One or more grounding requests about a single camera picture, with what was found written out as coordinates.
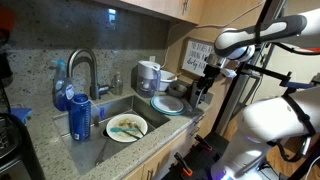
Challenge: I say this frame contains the metal fork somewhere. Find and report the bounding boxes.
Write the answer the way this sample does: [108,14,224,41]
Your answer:
[133,122,147,138]

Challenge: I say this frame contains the grey dinner plate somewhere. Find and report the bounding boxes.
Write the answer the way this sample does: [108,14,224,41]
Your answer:
[153,95,185,114]

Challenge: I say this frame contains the blue dish soap bottle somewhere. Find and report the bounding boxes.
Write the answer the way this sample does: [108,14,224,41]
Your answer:
[51,59,75,112]

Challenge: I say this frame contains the teal silicone spoon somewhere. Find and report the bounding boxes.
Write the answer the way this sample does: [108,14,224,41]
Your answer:
[109,126,138,134]

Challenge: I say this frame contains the white water filter pitcher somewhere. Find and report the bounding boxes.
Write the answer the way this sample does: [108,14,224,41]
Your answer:
[135,60,162,99]

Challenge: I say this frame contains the dirty white plate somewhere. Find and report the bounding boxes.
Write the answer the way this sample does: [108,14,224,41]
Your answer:
[105,113,149,144]

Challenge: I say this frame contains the teal dinner plate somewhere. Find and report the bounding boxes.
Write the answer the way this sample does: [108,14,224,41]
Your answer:
[149,95,187,117]

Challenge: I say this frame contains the black toaster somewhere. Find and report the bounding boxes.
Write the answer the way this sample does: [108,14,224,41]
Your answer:
[0,113,46,180]

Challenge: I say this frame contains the wooden upper cabinet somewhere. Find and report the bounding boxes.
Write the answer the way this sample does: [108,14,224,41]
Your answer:
[93,0,208,26]

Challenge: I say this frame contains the small blue sink item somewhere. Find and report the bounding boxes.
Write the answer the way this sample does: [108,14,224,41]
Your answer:
[99,106,108,121]

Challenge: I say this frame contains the blue plastic water bottle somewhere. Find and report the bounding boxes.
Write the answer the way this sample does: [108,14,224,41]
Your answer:
[69,93,92,142]

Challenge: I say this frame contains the clear glass soap dispenser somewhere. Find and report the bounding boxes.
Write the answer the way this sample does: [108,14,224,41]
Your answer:
[111,71,124,97]

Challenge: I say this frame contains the metal knife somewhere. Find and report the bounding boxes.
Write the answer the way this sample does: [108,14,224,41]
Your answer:
[121,129,143,141]

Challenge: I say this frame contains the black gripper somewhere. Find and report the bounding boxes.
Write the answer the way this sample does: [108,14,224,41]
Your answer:
[195,63,218,108]

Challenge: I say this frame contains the black clamp orange tip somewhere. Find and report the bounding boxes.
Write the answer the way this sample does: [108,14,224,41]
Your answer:
[194,134,213,152]
[173,152,194,177]

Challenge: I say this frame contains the wooden lower cabinet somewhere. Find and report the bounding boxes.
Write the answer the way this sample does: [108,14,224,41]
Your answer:
[123,113,208,180]

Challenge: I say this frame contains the wooden cabinet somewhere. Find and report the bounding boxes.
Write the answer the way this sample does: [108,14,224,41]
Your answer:
[123,113,208,180]
[93,0,208,26]

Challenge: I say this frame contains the stainless steel sink basin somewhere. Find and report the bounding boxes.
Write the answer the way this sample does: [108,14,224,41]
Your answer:
[52,94,171,176]

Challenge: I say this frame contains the wood framed text sign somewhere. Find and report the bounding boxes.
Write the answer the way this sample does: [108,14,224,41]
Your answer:
[180,37,218,78]

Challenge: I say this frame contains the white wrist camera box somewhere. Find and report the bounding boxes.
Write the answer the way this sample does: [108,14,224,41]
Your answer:
[219,67,238,80]

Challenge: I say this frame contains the dark metal gooseneck faucet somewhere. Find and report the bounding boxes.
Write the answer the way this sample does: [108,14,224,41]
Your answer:
[66,48,114,101]

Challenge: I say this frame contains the small beige bowl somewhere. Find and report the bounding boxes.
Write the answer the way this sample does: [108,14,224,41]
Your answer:
[168,83,188,99]

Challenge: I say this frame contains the metal robot stand frame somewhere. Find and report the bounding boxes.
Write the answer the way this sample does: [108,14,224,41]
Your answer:
[163,0,294,180]

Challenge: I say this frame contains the stainless steel flask black lid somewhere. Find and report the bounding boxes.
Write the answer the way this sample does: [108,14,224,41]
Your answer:
[189,81,202,108]

